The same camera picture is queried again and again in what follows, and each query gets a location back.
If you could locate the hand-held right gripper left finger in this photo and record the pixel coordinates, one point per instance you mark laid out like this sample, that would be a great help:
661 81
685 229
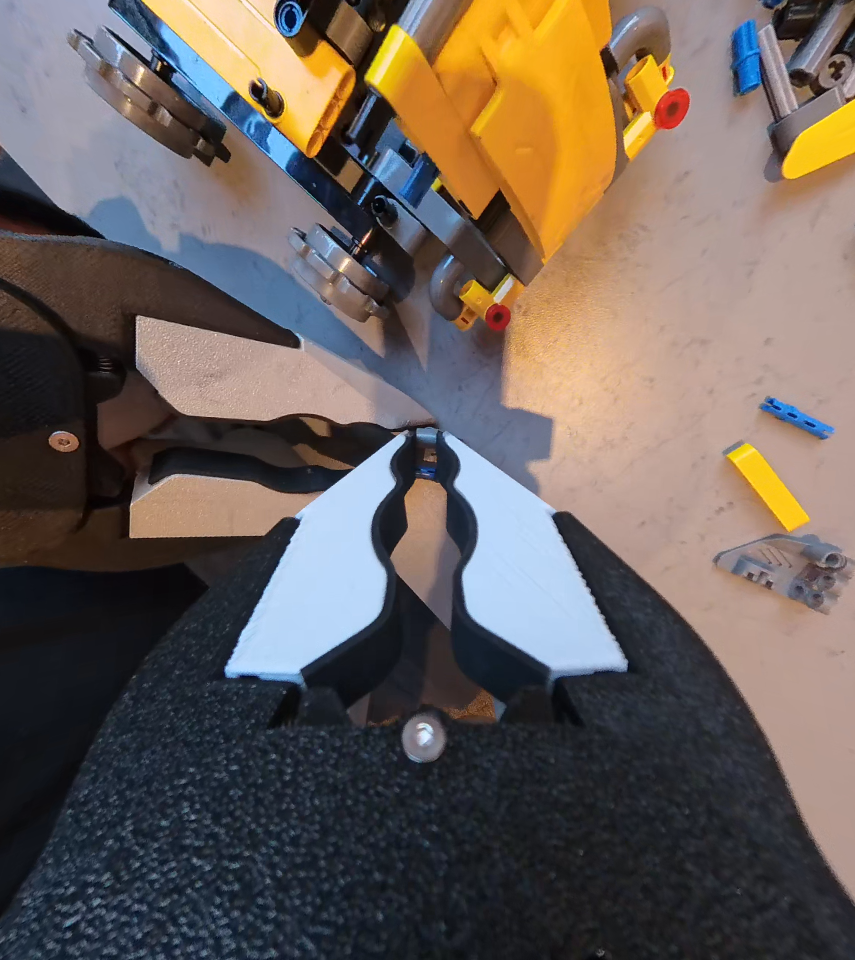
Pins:
315 592

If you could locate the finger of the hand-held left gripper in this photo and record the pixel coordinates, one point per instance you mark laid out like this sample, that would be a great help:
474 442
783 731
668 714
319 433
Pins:
202 510
247 375

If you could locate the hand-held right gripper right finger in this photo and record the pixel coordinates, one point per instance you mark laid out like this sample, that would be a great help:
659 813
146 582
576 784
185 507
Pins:
540 592

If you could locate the grey connector with blue pin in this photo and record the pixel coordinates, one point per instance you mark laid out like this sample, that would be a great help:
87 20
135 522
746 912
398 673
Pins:
427 439

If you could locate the grey brick panel assembly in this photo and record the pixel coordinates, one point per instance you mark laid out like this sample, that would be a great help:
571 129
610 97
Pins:
765 566

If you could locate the pale grey desk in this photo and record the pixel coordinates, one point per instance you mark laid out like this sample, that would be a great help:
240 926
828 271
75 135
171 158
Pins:
697 337

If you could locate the yellow brick beam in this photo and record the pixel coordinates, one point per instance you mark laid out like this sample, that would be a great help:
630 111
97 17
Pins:
765 484

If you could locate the blue brick pin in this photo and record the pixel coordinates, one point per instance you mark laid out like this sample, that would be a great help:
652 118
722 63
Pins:
795 417
745 56

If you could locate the yellow brick-built toy vehicle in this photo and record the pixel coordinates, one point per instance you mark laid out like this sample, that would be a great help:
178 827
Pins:
532 112

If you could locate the grey and yellow brick assembly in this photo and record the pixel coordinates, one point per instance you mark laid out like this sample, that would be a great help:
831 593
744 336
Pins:
832 139

